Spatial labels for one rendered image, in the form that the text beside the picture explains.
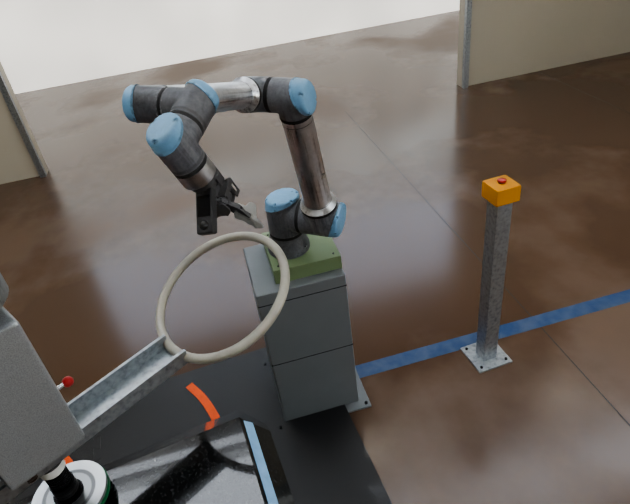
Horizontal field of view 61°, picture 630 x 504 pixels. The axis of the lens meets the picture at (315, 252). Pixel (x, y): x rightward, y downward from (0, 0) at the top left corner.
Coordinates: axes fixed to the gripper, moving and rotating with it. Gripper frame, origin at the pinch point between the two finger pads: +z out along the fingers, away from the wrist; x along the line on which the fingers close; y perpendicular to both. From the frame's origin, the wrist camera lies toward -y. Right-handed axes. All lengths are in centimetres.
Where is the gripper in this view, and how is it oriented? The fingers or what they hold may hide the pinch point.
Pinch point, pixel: (238, 233)
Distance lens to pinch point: 145.3
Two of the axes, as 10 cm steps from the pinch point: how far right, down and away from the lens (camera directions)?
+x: -9.2, 1.0, 3.8
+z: 3.7, 5.6, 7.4
